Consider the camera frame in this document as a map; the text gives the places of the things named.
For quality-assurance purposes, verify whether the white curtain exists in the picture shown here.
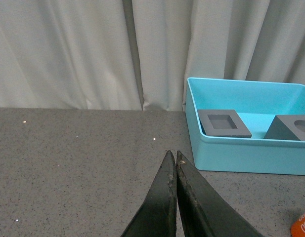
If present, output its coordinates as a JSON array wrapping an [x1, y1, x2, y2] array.
[[0, 0, 305, 111]]

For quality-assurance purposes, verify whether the blue plastic box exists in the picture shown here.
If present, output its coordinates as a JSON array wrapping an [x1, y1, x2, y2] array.
[[185, 78, 305, 175]]

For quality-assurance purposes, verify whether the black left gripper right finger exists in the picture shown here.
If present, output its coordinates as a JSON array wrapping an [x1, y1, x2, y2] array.
[[176, 151, 262, 237]]

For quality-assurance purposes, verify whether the gray block with square hole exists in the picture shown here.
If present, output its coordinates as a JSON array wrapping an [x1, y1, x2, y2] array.
[[197, 110, 252, 138]]

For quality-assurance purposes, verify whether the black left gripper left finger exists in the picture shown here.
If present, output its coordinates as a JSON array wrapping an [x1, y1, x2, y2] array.
[[122, 151, 177, 237]]

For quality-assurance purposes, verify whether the gray block with round hole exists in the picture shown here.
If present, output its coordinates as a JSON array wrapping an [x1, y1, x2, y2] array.
[[264, 115, 305, 141]]

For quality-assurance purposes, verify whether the orange cylinder with white numbers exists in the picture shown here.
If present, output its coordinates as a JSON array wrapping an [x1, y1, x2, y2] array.
[[290, 213, 305, 237]]

